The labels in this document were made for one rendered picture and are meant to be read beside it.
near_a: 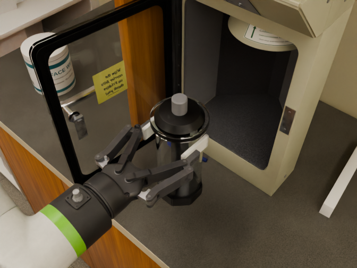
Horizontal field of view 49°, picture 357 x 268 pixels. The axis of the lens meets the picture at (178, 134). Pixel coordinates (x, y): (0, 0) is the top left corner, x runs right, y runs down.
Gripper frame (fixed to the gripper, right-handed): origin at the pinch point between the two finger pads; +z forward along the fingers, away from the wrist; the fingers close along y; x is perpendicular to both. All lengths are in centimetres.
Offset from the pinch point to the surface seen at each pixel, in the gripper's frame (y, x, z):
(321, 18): -14.5, -23.4, 15.1
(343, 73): -10, 17, 61
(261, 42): -3.1, -11.4, 20.1
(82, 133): 17.8, 5.0, -9.6
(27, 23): 101, 30, 25
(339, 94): -11, 25, 61
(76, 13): 120, 49, 61
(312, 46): -13.4, -16.4, 18.1
